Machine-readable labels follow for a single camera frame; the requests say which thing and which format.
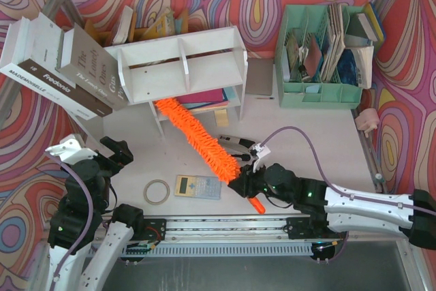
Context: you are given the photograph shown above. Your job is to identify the clear tape roll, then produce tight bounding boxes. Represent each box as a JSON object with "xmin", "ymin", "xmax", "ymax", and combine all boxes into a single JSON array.
[{"xmin": 143, "ymin": 179, "xmax": 170, "ymax": 206}]

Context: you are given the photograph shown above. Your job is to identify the orange microfiber duster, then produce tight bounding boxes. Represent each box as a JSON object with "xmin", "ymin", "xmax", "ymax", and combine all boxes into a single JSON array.
[{"xmin": 155, "ymin": 97, "xmax": 266, "ymax": 215}]

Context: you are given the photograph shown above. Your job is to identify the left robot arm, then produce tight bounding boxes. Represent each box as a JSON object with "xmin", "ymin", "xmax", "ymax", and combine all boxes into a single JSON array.
[{"xmin": 45, "ymin": 134, "xmax": 145, "ymax": 290}]

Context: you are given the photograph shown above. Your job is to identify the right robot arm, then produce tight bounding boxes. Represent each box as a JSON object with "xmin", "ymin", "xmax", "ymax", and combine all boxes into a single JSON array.
[{"xmin": 228, "ymin": 164, "xmax": 435, "ymax": 250}]

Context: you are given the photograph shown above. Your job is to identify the white wooden bookshelf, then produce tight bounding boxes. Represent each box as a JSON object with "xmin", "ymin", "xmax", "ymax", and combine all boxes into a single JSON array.
[{"xmin": 106, "ymin": 26, "xmax": 248, "ymax": 129}]

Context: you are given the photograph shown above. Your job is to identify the white side shelf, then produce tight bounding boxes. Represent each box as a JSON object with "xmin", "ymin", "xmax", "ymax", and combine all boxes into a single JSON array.
[{"xmin": 67, "ymin": 111, "xmax": 104, "ymax": 151}]

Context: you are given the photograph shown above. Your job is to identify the black silver stapler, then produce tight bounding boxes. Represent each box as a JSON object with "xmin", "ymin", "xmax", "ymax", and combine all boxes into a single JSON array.
[{"xmin": 217, "ymin": 135, "xmax": 256, "ymax": 154}]

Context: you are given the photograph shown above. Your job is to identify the beige blue calculator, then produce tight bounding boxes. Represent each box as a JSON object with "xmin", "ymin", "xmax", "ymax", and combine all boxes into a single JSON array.
[{"xmin": 174, "ymin": 175, "xmax": 222, "ymax": 200}]

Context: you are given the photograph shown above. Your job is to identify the grey book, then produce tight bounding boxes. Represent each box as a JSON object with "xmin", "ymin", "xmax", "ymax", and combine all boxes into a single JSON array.
[{"xmin": 59, "ymin": 24, "xmax": 128, "ymax": 110}]

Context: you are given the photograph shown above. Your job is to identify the pink pig figurine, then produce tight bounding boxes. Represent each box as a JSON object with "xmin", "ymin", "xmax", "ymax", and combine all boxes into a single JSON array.
[{"xmin": 355, "ymin": 108, "xmax": 379, "ymax": 138}]

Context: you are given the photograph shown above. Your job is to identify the yellow sticky notes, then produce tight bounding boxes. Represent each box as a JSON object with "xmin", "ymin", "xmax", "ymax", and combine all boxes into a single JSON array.
[{"xmin": 214, "ymin": 109, "xmax": 229, "ymax": 127}]

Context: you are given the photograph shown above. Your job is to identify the stack of coloured paper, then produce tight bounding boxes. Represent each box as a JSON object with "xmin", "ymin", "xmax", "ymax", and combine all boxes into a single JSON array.
[{"xmin": 176, "ymin": 87, "xmax": 238, "ymax": 110}]

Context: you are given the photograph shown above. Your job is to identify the brown book Fredonia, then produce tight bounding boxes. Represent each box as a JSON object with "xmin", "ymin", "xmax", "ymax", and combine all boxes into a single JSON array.
[{"xmin": 26, "ymin": 13, "xmax": 112, "ymax": 117}]

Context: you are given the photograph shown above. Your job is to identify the books behind shelf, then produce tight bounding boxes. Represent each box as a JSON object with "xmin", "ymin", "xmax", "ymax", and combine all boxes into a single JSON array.
[{"xmin": 84, "ymin": 6, "xmax": 189, "ymax": 46}]

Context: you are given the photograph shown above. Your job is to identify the mint green desk organizer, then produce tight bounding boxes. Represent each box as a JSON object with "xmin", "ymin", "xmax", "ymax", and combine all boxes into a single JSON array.
[{"xmin": 275, "ymin": 5, "xmax": 362, "ymax": 110}]

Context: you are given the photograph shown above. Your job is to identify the white book Mademoiselle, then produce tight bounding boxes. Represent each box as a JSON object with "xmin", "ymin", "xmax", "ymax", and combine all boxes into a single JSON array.
[{"xmin": 1, "ymin": 17, "xmax": 97, "ymax": 120}]

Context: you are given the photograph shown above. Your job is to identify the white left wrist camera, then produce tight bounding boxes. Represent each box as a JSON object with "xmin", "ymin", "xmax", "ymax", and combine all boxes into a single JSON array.
[{"xmin": 45, "ymin": 134, "xmax": 97, "ymax": 165}]

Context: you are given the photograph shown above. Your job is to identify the aluminium mounting rail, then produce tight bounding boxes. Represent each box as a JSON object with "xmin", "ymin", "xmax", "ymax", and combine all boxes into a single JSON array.
[{"xmin": 40, "ymin": 215, "xmax": 415, "ymax": 244}]

